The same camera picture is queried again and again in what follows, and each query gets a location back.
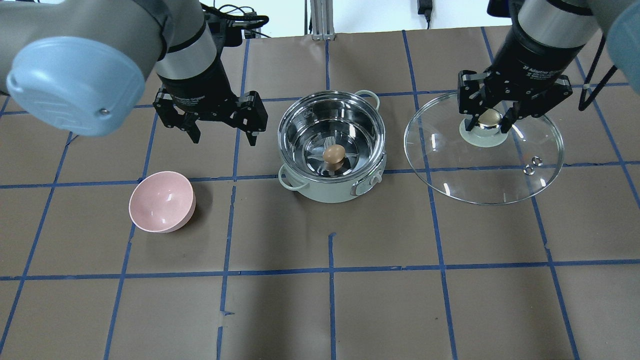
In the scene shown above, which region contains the glass pot lid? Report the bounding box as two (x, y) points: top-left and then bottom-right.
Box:
(403, 92), (565, 206)

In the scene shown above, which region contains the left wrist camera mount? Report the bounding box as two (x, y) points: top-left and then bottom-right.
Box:
(205, 12), (270, 51)

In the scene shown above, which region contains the brown egg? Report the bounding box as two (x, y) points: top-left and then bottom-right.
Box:
(322, 144), (346, 171)

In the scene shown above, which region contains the black cable bundle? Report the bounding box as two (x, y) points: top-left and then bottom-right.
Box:
(200, 2), (273, 41)

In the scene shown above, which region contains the aluminium frame post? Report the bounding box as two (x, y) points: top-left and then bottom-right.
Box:
(307, 0), (336, 41)

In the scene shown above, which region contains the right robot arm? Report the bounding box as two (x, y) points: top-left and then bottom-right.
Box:
(457, 0), (639, 133)

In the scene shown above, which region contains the black power adapter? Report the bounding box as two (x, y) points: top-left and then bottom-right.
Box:
(417, 0), (434, 18)

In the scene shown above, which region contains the mint green electric pot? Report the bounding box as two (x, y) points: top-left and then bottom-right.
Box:
(277, 89), (387, 204)

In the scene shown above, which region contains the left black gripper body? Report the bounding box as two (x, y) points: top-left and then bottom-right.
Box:
(153, 64), (268, 132)

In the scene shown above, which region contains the pink bowl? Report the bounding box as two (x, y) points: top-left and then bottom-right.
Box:
(128, 171), (197, 234)

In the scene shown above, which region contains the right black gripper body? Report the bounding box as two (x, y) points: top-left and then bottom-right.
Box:
(457, 27), (574, 117)

